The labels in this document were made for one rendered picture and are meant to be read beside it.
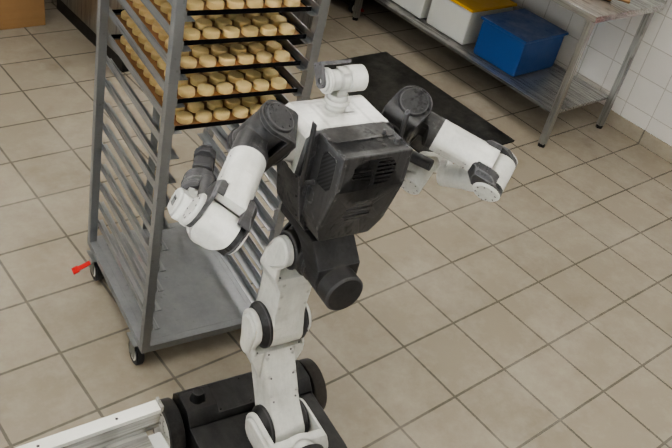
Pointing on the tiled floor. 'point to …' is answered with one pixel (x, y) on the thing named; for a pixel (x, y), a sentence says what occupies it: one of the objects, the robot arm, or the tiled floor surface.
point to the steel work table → (526, 86)
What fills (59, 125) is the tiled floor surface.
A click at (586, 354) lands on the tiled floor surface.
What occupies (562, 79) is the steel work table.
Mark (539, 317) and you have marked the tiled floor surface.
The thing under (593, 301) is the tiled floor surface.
